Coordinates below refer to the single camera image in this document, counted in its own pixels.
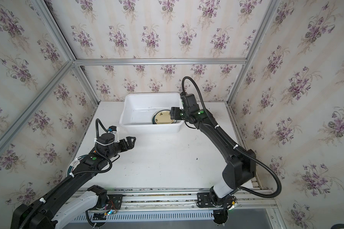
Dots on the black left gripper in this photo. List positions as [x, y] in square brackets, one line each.
[130, 144]

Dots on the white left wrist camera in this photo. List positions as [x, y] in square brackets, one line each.
[114, 131]

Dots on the white green rim plate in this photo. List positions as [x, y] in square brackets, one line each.
[74, 164]

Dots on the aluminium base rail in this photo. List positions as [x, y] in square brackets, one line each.
[121, 205]

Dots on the white plastic bin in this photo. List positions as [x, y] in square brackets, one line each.
[139, 109]

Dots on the yellowish cream plate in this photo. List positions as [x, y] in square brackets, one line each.
[162, 117]

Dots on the aluminium frame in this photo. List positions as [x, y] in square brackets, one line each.
[54, 54]

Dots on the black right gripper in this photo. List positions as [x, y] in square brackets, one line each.
[174, 113]

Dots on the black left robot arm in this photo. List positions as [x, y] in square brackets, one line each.
[63, 186]

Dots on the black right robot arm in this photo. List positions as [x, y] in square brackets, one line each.
[239, 168]

